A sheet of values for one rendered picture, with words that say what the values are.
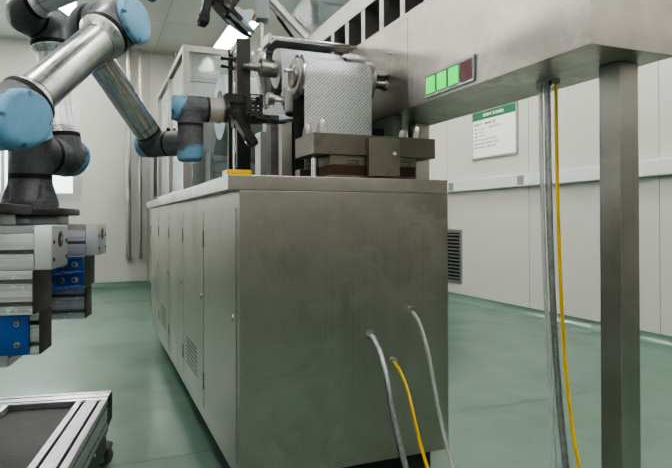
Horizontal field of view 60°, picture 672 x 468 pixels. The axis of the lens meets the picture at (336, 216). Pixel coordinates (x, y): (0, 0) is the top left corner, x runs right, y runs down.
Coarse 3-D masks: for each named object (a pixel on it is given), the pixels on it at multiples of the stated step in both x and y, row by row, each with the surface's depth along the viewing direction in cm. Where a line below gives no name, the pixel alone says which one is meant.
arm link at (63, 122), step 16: (64, 16) 183; (48, 32) 178; (64, 32) 182; (32, 48) 180; (48, 48) 179; (64, 112) 180; (64, 128) 178; (64, 144) 176; (80, 144) 182; (64, 160) 174; (80, 160) 181; (64, 176) 183
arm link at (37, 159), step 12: (48, 144) 167; (60, 144) 174; (12, 156) 163; (24, 156) 163; (36, 156) 164; (48, 156) 167; (60, 156) 172; (12, 168) 163; (24, 168) 163; (36, 168) 164; (48, 168) 167
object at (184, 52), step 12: (192, 48) 270; (204, 48) 273; (216, 48) 275; (168, 84) 322; (168, 96) 322; (168, 108) 322; (168, 120) 322; (168, 156) 322; (168, 168) 322; (168, 180) 322; (168, 192) 322
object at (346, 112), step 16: (304, 96) 183; (320, 96) 185; (336, 96) 187; (352, 96) 189; (368, 96) 192; (304, 112) 183; (320, 112) 185; (336, 112) 187; (352, 112) 189; (368, 112) 192; (336, 128) 187; (352, 128) 189; (368, 128) 192
